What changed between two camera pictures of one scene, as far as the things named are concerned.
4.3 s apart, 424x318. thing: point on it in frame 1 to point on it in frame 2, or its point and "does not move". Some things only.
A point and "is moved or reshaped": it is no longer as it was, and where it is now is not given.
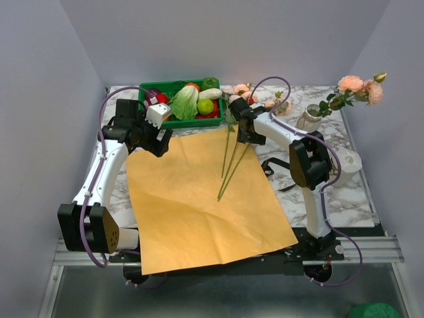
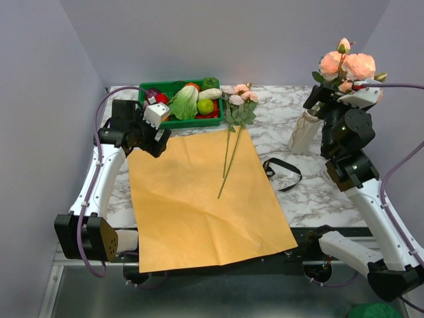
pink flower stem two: [352, 88] is moved or reshaped
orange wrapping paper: [205, 200] does not move
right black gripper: [258, 139] to [318, 94]
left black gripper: [155, 146] does not move
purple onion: [151, 93] does not move
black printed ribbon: [267, 169] does not move
